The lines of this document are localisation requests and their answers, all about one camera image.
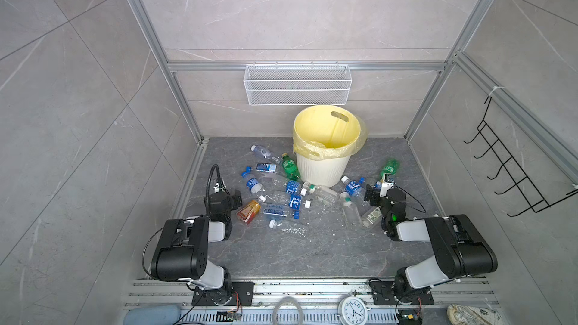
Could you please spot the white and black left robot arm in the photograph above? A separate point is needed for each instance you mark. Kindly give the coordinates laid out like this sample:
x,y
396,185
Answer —
x,y
182,250

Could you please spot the crushed clear bottle white cap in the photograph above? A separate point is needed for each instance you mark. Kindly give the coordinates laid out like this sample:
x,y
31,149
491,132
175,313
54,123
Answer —
x,y
289,228

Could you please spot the blue label bottle right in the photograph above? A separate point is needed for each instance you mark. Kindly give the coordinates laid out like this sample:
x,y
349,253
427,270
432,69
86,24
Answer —
x,y
354,189

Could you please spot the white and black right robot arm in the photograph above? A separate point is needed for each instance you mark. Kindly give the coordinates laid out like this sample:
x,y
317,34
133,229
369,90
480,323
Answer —
x,y
459,249

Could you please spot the white wire mesh basket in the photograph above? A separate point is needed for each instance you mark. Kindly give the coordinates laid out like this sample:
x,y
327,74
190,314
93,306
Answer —
x,y
297,84

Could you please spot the black wire hook rack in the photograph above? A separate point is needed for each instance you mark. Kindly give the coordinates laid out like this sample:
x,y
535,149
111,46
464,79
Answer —
x,y
533,199

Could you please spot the blue yellow label bottle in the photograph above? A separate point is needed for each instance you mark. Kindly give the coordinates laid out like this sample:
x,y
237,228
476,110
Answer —
x,y
379,184

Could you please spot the white bin with yellow bag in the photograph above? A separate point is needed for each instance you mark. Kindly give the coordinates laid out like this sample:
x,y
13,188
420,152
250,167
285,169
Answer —
x,y
325,137

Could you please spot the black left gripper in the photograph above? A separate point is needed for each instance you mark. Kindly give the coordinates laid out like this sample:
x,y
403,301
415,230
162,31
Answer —
x,y
235,198

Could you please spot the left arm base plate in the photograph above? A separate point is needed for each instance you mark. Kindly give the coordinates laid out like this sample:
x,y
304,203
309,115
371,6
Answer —
x,y
229,295

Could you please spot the green bottle right side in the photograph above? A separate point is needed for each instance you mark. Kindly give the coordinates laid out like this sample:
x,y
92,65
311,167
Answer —
x,y
390,168

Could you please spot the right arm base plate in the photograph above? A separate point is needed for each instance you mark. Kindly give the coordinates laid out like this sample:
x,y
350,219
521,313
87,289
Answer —
x,y
389,292

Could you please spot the clear bottle green label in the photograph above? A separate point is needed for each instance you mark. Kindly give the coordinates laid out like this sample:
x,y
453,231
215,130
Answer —
x,y
372,218

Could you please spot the clear bottle blue cap pepsi label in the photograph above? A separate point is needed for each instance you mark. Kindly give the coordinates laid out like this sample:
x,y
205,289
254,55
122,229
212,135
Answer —
x,y
256,189

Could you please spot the blue label bottle white cap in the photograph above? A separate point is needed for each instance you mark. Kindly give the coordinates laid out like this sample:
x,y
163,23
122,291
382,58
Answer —
x,y
290,186

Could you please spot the orange tea bottle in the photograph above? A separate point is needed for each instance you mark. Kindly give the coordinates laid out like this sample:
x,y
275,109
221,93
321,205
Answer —
x,y
247,213

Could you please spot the blue label bottle small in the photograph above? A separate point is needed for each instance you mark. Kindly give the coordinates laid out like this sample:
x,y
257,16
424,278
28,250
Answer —
x,y
267,167

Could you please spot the white analog clock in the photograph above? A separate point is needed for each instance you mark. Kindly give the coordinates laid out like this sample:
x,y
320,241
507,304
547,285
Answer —
x,y
352,311

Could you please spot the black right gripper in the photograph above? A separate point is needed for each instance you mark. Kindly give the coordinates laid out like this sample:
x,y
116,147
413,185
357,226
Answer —
x,y
372,195

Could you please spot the clear tall bottle white cap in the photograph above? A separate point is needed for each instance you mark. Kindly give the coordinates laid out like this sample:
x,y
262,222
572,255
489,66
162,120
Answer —
x,y
350,211

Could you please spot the clear tube loop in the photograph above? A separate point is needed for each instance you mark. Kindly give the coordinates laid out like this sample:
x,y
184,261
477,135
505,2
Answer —
x,y
288,310

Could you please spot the green bottle near bin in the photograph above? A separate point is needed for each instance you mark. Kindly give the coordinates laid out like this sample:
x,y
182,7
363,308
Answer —
x,y
290,167

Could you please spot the clear bottle blue cap bottom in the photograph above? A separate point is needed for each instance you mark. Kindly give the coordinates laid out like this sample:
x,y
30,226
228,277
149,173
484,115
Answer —
x,y
275,212

